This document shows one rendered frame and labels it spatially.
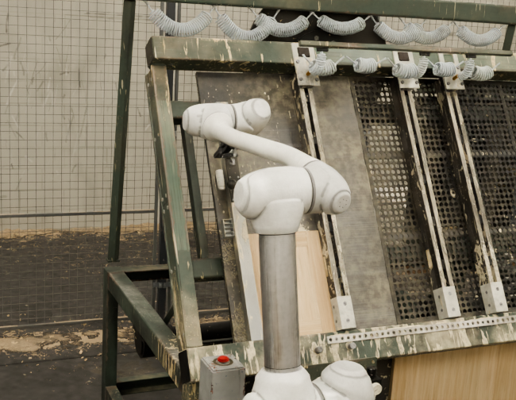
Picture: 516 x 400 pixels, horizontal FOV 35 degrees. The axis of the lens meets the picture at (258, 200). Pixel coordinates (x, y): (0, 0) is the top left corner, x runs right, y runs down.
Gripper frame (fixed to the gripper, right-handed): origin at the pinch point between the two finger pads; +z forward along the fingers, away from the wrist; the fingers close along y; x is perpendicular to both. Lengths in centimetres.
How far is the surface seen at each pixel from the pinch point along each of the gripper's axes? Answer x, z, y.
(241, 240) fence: 8.0, 11.5, 31.2
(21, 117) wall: -12, 434, -200
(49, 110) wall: 12, 430, -206
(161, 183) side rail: -18.6, 17.7, 5.5
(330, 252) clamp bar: 43, 8, 39
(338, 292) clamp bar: 43, 8, 55
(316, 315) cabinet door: 35, 14, 62
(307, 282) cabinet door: 34, 14, 49
